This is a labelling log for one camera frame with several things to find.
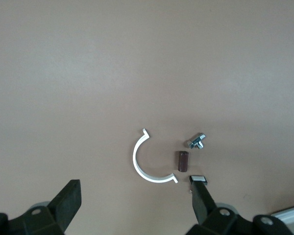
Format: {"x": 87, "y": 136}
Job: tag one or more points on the white square push button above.
{"x": 198, "y": 178}

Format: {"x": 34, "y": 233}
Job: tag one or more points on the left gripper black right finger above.
{"x": 202, "y": 203}

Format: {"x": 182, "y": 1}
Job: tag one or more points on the dark brown cylinder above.
{"x": 182, "y": 161}

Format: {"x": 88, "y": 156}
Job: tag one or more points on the white drawer cabinet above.
{"x": 291, "y": 218}

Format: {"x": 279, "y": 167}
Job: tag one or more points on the chrome tee valve fitting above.
{"x": 194, "y": 143}

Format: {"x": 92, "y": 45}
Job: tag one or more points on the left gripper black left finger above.
{"x": 66, "y": 203}

